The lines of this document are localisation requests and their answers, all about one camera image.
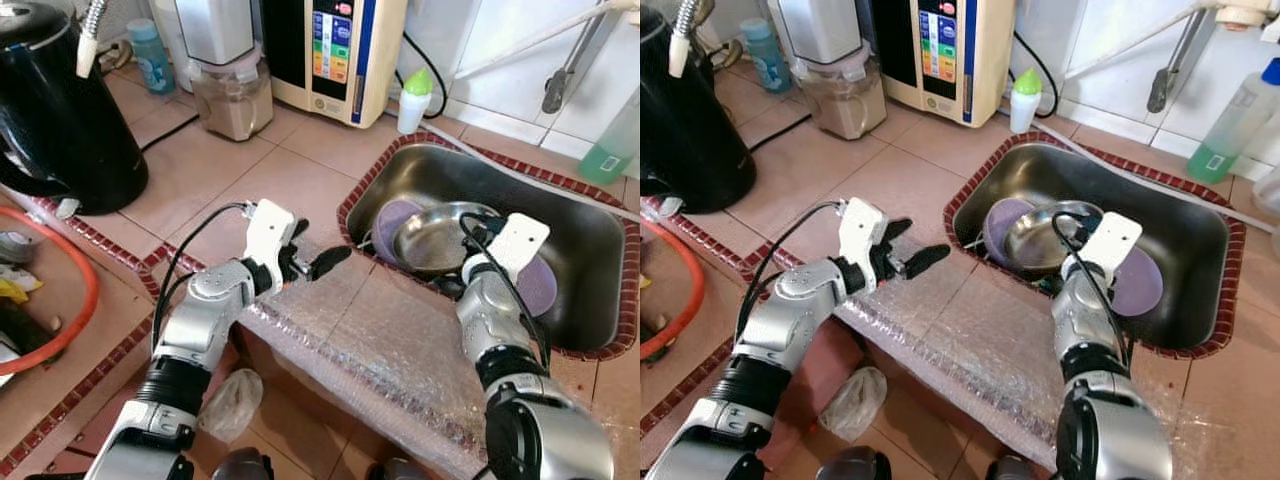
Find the lilac plastic bowl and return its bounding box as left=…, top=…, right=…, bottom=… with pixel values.
left=983, top=197, right=1036, bottom=266
left=1110, top=248, right=1166, bottom=318
left=515, top=255, right=559, bottom=318
left=372, top=198, right=426, bottom=263

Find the round stainless steel plate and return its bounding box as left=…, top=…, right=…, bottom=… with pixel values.
left=1003, top=202, right=1104, bottom=278
left=393, top=202, right=501, bottom=279

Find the bubble wrap sheet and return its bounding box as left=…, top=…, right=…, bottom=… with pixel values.
left=825, top=275, right=1236, bottom=480
left=235, top=270, right=641, bottom=480

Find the white appliance with clear jar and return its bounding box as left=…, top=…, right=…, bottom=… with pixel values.
left=172, top=0, right=274, bottom=143
left=770, top=0, right=888, bottom=141

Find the crumpled clear plastic bag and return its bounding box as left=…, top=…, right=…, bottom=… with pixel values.
left=197, top=368, right=264, bottom=443
left=820, top=365, right=889, bottom=443

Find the white bottle with green cap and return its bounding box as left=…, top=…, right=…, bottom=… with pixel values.
left=397, top=68, right=434, bottom=135
left=1010, top=68, right=1044, bottom=135

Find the beige and black water ioniser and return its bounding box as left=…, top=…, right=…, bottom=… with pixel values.
left=262, top=0, right=409, bottom=129
left=872, top=0, right=1016, bottom=128

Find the orange round basin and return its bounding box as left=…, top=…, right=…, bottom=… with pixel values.
left=0, top=205, right=101, bottom=376
left=640, top=220, right=706, bottom=361

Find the black left robot foot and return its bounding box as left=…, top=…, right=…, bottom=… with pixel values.
left=815, top=446, right=893, bottom=480
left=210, top=448, right=276, bottom=480

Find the black robot foot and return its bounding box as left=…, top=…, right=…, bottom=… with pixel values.
left=985, top=455, right=1046, bottom=480
left=210, top=448, right=276, bottom=480
left=815, top=446, right=893, bottom=480
left=370, top=458, right=431, bottom=480

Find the teal plastic bottle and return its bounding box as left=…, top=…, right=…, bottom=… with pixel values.
left=740, top=18, right=793, bottom=94
left=127, top=18, right=176, bottom=96

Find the black right robot foot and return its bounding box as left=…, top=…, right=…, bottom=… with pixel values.
left=370, top=458, right=431, bottom=480
left=985, top=455, right=1046, bottom=480

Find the black electric kettle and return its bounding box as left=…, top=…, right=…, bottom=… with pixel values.
left=0, top=0, right=149, bottom=216
left=640, top=5, right=758, bottom=214

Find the stainless steel sink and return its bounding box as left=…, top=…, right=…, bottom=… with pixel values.
left=345, top=143, right=629, bottom=353
left=950, top=143, right=1233, bottom=351

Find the yellow wrapper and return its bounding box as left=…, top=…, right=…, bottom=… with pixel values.
left=0, top=265, right=46, bottom=303

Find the metal faucet spout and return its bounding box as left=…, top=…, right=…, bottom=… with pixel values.
left=1147, top=10, right=1206, bottom=114
left=541, top=5, right=601, bottom=114

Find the clear bottle with green soap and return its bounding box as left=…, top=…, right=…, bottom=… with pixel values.
left=578, top=85, right=641, bottom=186
left=1187, top=58, right=1280, bottom=184

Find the cream faucet valve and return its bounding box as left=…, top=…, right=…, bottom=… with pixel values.
left=1215, top=0, right=1280, bottom=31

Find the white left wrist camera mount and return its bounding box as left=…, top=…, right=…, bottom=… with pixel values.
left=243, top=198, right=298, bottom=271
left=837, top=197, right=891, bottom=269

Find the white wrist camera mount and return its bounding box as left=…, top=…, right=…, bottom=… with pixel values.
left=243, top=198, right=298, bottom=271
left=837, top=197, right=891, bottom=269
left=478, top=212, right=551, bottom=286
left=1075, top=212, right=1143, bottom=286

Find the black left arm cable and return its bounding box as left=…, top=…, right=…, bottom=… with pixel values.
left=735, top=200, right=851, bottom=346
left=150, top=200, right=261, bottom=351

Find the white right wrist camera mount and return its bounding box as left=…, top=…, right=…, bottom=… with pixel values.
left=1075, top=212, right=1143, bottom=286
left=478, top=212, right=551, bottom=286

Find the thin grey hose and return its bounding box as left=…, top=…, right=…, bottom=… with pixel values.
left=425, top=120, right=641, bottom=216
left=1040, top=120, right=1280, bottom=226

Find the black power cord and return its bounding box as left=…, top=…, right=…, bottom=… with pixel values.
left=403, top=30, right=448, bottom=119
left=1015, top=30, right=1061, bottom=119

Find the metal flexible hose white nozzle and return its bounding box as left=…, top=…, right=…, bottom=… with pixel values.
left=77, top=0, right=109, bottom=79
left=668, top=0, right=701, bottom=79

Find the white wall pipe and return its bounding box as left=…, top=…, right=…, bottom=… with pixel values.
left=1065, top=0, right=1226, bottom=81
left=455, top=0, right=641, bottom=81

